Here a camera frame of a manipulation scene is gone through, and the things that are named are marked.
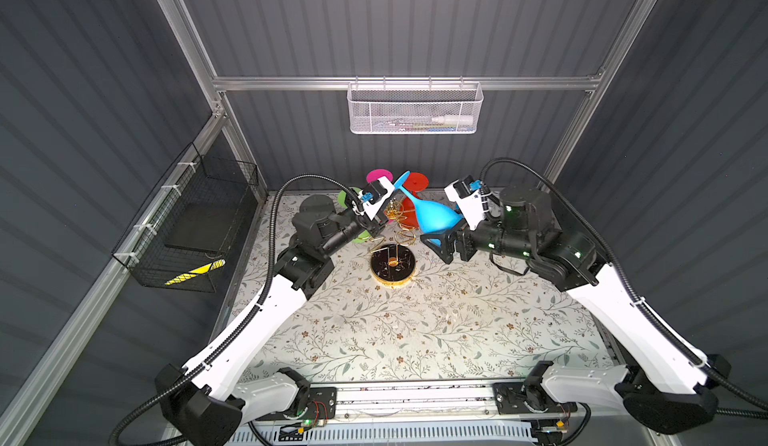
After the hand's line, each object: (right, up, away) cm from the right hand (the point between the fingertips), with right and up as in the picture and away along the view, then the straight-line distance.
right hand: (437, 229), depth 61 cm
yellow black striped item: (-51, -9, +4) cm, 52 cm away
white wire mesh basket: (-1, +44, +51) cm, 67 cm away
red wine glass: (-3, +12, +22) cm, 25 cm away
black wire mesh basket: (-60, +1, +13) cm, 62 cm away
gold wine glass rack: (-9, -11, +35) cm, 38 cm away
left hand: (-9, +9, +1) cm, 13 cm away
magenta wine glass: (-13, +15, +23) cm, 30 cm away
